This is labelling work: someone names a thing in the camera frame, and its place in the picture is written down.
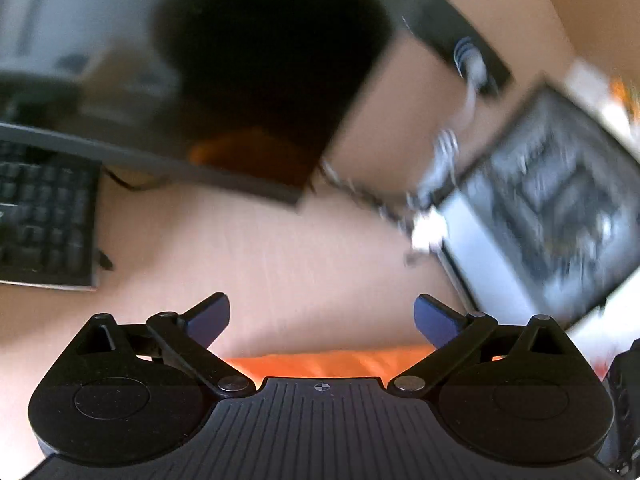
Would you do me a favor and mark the white crumpled tissue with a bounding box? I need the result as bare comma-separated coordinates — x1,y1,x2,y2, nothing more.
406,210,447,257

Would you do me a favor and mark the orange flower bouquet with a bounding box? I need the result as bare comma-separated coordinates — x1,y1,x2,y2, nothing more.
600,75,640,127

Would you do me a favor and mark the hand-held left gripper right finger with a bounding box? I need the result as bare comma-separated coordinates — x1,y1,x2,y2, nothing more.
387,294,577,399

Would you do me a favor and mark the white computer case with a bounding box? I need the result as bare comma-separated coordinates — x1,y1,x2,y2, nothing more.
434,60,640,334

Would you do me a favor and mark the white power plug cable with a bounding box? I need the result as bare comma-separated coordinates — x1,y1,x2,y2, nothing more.
415,39,489,197

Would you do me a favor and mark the black cable bundle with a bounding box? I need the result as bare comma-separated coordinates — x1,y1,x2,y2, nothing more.
320,159,417,227

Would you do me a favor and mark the black keyboard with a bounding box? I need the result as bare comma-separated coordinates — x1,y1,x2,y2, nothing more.
0,137,102,292

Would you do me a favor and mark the black wall socket rail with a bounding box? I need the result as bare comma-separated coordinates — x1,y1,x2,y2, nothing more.
370,0,514,99

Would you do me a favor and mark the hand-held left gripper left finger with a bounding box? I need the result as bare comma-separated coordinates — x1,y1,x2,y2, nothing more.
74,292,256,399

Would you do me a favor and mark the orange pumpkin face costume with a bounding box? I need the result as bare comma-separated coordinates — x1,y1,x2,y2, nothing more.
225,344,437,380

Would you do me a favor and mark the black computer monitor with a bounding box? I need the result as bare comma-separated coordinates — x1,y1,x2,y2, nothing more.
0,0,401,209

